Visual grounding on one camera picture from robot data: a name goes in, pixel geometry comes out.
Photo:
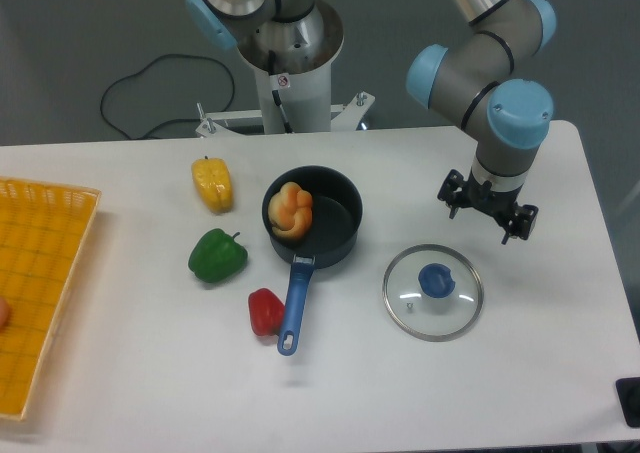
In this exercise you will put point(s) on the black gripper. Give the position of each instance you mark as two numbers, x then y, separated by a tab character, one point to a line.
517	221

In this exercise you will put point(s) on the glass pot lid blue knob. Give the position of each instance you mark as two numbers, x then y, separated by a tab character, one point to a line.
433	292

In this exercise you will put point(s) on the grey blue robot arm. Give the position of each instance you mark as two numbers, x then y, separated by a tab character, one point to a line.
471	86

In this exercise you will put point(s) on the dark blue saucepan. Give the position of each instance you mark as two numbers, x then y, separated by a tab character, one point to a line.
337	214

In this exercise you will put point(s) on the braided bread roll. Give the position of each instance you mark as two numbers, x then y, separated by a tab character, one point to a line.
290	212

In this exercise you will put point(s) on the black object table corner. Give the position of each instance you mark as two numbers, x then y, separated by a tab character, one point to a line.
628	391

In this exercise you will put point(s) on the red bell pepper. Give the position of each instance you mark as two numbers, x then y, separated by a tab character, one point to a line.
266	312

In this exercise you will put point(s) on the yellow bell pepper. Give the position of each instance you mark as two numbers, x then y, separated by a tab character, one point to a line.
212	180

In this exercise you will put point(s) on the green bell pepper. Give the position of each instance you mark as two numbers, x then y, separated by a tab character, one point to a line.
217	256

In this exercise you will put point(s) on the yellow wicker basket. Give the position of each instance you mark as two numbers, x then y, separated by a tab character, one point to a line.
43	230

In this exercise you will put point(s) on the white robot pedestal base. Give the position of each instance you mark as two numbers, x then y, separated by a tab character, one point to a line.
291	63

